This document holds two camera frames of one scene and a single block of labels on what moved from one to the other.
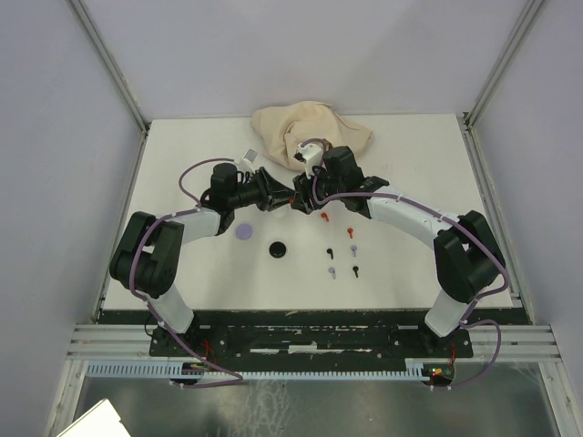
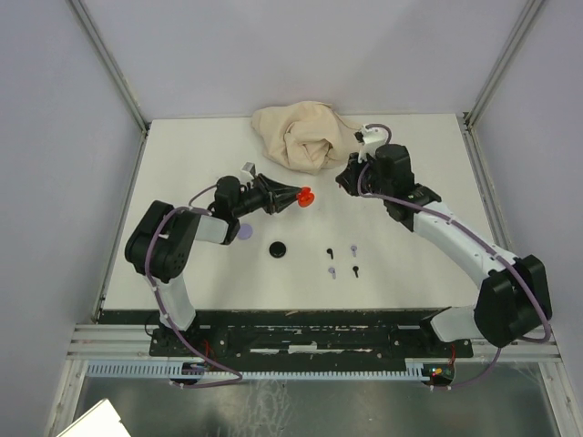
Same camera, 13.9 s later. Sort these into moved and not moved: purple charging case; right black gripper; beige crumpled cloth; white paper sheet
Moved: right black gripper
Not moved: beige crumpled cloth; white paper sheet; purple charging case
